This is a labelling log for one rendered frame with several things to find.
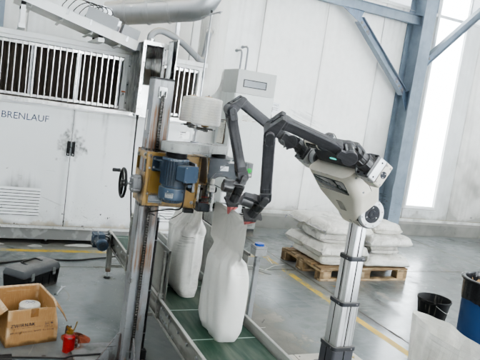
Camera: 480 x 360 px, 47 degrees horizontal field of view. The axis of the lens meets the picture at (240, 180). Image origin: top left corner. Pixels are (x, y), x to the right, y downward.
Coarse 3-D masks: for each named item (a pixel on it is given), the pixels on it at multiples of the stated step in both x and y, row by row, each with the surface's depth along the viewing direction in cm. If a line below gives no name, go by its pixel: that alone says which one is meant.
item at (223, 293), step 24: (216, 216) 330; (240, 216) 295; (216, 240) 325; (240, 240) 293; (216, 264) 306; (240, 264) 296; (216, 288) 300; (240, 288) 296; (216, 312) 298; (240, 312) 298; (216, 336) 299
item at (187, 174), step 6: (180, 168) 296; (186, 168) 293; (192, 168) 296; (198, 168) 299; (180, 174) 296; (186, 174) 294; (192, 174) 297; (180, 180) 296; (186, 180) 295; (192, 180) 298
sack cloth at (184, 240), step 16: (176, 208) 389; (176, 224) 370; (192, 224) 357; (176, 240) 363; (192, 240) 359; (176, 256) 362; (192, 256) 361; (176, 272) 362; (192, 272) 364; (176, 288) 363; (192, 288) 365
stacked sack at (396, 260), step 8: (368, 256) 606; (376, 256) 609; (384, 256) 616; (392, 256) 620; (400, 256) 624; (368, 264) 603; (376, 264) 606; (384, 264) 610; (392, 264) 615; (400, 264) 619; (408, 264) 623
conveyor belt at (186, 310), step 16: (176, 304) 347; (192, 304) 350; (192, 320) 325; (192, 336) 302; (208, 336) 305; (240, 336) 311; (208, 352) 286; (224, 352) 288; (240, 352) 291; (256, 352) 294
